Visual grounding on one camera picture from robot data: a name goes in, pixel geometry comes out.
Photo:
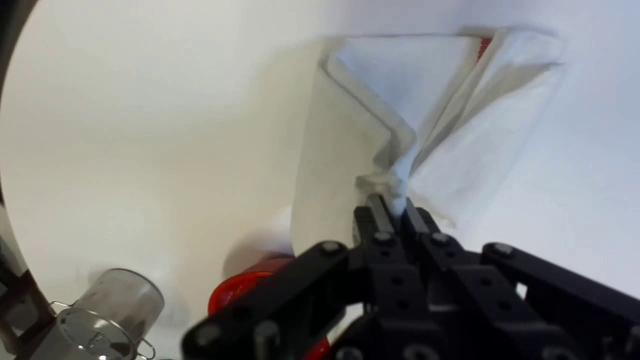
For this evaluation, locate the white towel with red stripes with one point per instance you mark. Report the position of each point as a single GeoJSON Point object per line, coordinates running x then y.
{"type": "Point", "coordinates": [372, 73]}

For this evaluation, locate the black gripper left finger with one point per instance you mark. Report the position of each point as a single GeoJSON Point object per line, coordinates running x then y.
{"type": "Point", "coordinates": [332, 292]}

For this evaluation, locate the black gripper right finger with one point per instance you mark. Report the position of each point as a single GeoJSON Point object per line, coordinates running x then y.
{"type": "Point", "coordinates": [506, 300]}

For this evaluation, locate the clear empty glass cup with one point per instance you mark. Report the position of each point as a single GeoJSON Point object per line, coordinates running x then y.
{"type": "Point", "coordinates": [120, 306]}

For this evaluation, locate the red bowl with dark beans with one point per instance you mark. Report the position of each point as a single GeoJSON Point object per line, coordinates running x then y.
{"type": "Point", "coordinates": [233, 292]}

